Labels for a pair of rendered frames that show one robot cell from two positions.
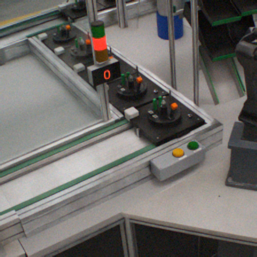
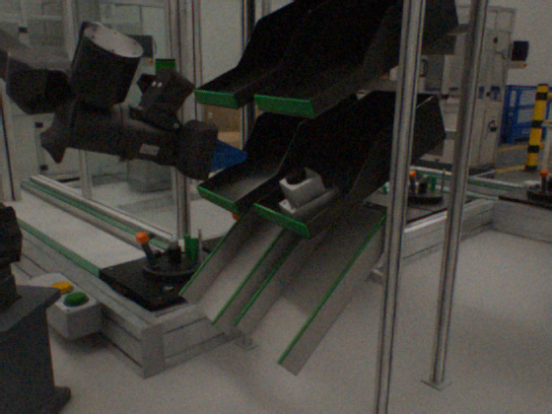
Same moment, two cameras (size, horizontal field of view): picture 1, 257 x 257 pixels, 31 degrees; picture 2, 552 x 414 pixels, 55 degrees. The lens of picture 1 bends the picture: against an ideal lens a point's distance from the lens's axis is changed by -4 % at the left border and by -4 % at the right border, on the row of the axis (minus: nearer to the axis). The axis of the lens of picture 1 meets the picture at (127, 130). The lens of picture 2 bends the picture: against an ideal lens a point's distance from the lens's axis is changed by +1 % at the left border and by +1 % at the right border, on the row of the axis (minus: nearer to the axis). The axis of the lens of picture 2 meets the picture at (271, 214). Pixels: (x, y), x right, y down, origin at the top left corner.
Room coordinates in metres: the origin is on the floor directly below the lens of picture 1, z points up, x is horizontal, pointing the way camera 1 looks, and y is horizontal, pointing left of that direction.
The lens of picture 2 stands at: (1.50, -1.25, 1.42)
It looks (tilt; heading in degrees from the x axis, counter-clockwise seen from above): 16 degrees down; 74
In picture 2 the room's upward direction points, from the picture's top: 1 degrees clockwise
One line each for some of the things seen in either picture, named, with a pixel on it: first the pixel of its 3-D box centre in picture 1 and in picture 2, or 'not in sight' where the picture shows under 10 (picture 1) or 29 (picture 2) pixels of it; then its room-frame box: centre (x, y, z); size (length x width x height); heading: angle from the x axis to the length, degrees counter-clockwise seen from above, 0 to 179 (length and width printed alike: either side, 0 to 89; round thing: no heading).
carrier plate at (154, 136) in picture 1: (164, 118); (174, 274); (1.59, -0.16, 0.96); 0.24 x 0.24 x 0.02; 27
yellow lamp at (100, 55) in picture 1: (101, 53); not in sight; (1.61, 0.07, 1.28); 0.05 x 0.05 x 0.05
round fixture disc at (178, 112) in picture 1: (164, 115); (174, 266); (1.59, -0.16, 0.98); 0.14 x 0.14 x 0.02
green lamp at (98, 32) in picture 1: (98, 30); (166, 72); (1.61, 0.07, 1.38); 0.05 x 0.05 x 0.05
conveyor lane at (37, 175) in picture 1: (99, 153); (120, 256); (1.48, 0.12, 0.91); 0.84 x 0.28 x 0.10; 117
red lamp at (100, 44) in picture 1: (99, 42); not in sight; (1.61, 0.07, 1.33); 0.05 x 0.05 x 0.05
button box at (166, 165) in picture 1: (178, 159); (63, 303); (1.36, -0.18, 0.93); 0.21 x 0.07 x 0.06; 117
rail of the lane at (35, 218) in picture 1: (127, 174); (57, 275); (1.33, 0.02, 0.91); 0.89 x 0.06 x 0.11; 117
